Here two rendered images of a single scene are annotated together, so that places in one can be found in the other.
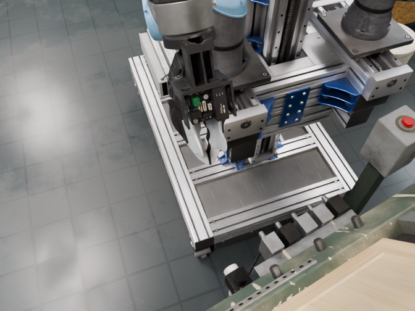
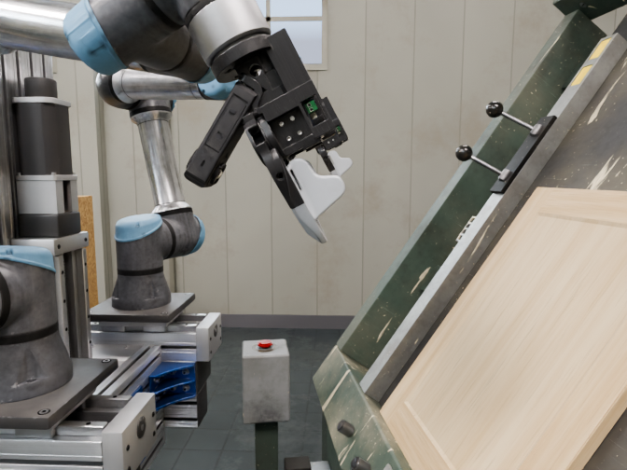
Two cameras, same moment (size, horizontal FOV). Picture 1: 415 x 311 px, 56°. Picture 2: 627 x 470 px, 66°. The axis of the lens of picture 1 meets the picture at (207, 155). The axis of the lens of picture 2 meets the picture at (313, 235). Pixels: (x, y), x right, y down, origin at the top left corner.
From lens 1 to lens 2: 67 cm
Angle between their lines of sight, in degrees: 71
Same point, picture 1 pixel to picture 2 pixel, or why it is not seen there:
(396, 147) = (280, 368)
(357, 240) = (376, 422)
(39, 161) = not seen: outside the picture
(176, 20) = (256, 11)
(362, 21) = (146, 286)
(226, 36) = (44, 306)
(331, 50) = (124, 346)
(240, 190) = not seen: outside the picture
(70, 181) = not seen: outside the picture
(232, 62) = (60, 352)
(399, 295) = (478, 359)
